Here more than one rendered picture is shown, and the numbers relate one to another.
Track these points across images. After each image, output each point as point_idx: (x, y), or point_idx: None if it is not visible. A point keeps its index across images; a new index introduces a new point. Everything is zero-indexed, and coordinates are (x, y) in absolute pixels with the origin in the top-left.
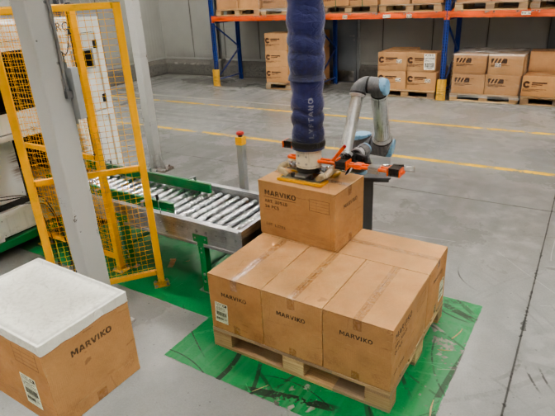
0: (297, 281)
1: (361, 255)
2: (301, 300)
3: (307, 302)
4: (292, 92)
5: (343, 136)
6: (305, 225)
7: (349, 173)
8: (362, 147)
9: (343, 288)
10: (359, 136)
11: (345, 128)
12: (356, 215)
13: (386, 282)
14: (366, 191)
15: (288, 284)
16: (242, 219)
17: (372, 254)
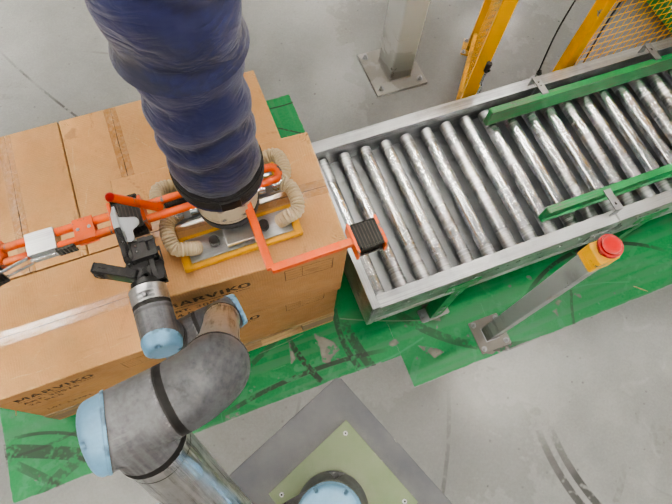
0: (131, 138)
1: (104, 259)
2: (94, 115)
3: (83, 117)
4: None
5: (227, 312)
6: None
7: (171, 290)
8: (138, 308)
9: (63, 171)
10: (313, 489)
11: (222, 315)
12: None
13: (18, 226)
14: None
15: (137, 126)
16: (382, 202)
17: (89, 275)
